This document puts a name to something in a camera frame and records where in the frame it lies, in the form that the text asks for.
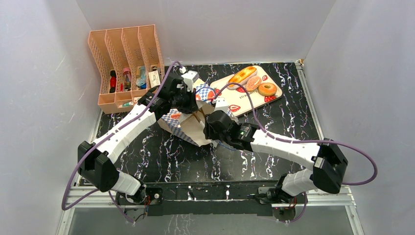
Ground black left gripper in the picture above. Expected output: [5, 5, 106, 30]
[170, 86, 199, 115]

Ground metal tongs white handles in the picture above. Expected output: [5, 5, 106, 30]
[193, 108, 206, 126]

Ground checkered brown paper bag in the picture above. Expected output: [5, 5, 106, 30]
[158, 78, 227, 147]

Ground long glazed fake bread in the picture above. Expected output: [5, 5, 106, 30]
[228, 66, 258, 85]

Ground pink frosted fake donut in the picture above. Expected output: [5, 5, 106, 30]
[245, 75, 262, 92]

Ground brown fake donut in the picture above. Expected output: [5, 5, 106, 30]
[258, 83, 277, 96]

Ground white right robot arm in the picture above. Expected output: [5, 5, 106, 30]
[204, 111, 348, 204]

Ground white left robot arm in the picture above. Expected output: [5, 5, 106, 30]
[78, 71, 199, 204]

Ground white card in rack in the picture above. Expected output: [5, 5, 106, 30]
[148, 70, 161, 88]

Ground strawberry print tray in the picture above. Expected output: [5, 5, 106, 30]
[220, 65, 283, 117]

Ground blue item in rack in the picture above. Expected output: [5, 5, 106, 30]
[136, 66, 147, 89]

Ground small tube in rack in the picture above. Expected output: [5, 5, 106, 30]
[119, 101, 134, 108]

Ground pink capped bottle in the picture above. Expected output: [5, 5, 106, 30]
[122, 67, 131, 91]

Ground pink file organizer rack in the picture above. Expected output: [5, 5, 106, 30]
[88, 24, 165, 114]

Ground black red bottle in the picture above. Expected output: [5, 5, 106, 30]
[109, 70, 117, 93]

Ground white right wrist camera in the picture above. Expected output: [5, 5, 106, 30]
[213, 97, 229, 114]

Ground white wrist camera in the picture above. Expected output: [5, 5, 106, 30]
[213, 97, 229, 114]
[179, 66, 200, 92]

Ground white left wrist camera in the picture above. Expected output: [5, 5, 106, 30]
[179, 66, 200, 92]

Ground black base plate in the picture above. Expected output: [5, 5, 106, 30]
[116, 181, 305, 219]

